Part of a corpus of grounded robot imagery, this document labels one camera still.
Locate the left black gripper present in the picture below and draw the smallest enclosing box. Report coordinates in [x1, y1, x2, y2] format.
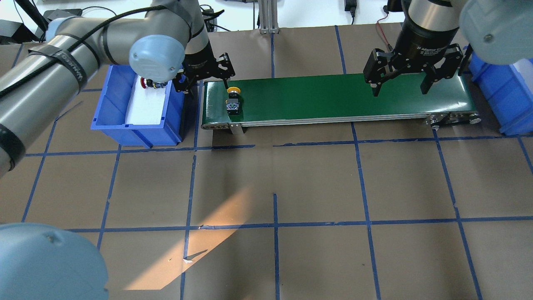
[172, 41, 235, 94]

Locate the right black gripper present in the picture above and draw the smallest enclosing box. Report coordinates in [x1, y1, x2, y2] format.
[363, 19, 464, 97]

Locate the yellow push button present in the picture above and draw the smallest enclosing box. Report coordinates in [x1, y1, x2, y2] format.
[225, 87, 241, 115]

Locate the red push button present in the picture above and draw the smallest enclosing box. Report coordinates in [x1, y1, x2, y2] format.
[139, 77, 168, 89]

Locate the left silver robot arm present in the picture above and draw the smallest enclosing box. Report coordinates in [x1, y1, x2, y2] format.
[0, 0, 235, 300]

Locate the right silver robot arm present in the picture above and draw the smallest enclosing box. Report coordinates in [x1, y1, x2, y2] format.
[363, 0, 533, 97]

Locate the white foam in left bin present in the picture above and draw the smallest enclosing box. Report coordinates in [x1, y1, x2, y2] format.
[125, 75, 171, 125]

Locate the white foam in bin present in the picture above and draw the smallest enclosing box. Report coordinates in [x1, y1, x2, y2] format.
[513, 59, 533, 88]
[125, 75, 171, 125]

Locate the green conveyor belt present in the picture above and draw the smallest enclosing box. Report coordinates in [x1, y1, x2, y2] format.
[201, 73, 481, 133]

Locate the black power adapter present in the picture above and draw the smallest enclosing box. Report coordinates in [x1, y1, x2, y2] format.
[344, 0, 358, 13]

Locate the left blue plastic bin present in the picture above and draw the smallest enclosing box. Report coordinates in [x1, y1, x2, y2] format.
[91, 65, 185, 148]

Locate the blue plastic bin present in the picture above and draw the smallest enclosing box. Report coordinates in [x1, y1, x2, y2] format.
[91, 65, 185, 148]
[469, 53, 533, 135]

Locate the right blue plastic bin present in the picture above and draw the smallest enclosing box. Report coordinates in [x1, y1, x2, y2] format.
[469, 53, 533, 135]

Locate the white foam in right bin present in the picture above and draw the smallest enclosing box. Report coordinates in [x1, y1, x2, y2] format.
[513, 59, 533, 88]

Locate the aluminium frame post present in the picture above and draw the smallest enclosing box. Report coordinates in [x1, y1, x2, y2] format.
[258, 0, 279, 35]

